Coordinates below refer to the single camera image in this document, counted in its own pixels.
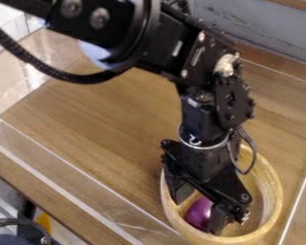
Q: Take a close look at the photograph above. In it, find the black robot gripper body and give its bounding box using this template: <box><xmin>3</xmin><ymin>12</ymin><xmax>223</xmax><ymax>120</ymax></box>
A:
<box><xmin>161</xmin><ymin>126</ymin><xmax>253</xmax><ymax>224</ymax></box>

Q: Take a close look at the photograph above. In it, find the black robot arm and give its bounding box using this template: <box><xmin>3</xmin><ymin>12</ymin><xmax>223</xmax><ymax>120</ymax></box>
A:
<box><xmin>0</xmin><ymin>0</ymin><xmax>255</xmax><ymax>234</ymax></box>

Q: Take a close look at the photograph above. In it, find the clear acrylic tray wall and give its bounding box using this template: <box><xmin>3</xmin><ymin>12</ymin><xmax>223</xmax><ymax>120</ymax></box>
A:
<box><xmin>0</xmin><ymin>47</ymin><xmax>306</xmax><ymax>245</ymax></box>

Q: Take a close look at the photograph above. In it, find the brown wooden bowl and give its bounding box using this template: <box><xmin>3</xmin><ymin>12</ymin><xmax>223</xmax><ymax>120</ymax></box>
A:
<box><xmin>161</xmin><ymin>154</ymin><xmax>283</xmax><ymax>245</ymax></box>

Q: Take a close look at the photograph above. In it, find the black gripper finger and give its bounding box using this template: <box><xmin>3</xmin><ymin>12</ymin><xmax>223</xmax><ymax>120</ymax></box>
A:
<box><xmin>207</xmin><ymin>204</ymin><xmax>230</xmax><ymax>235</ymax></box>
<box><xmin>165</xmin><ymin>167</ymin><xmax>194</xmax><ymax>205</ymax></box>

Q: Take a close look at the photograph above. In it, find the purple toy eggplant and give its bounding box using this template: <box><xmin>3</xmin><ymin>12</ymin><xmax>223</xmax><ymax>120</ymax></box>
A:
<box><xmin>183</xmin><ymin>196</ymin><xmax>213</xmax><ymax>233</ymax></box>

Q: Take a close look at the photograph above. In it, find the black clamp with cable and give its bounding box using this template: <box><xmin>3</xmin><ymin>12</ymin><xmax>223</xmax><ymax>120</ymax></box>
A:
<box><xmin>0</xmin><ymin>218</ymin><xmax>61</xmax><ymax>245</ymax></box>

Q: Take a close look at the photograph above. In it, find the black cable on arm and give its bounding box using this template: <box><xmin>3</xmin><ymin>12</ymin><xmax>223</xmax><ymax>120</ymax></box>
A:
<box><xmin>0</xmin><ymin>18</ymin><xmax>135</xmax><ymax>85</ymax></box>

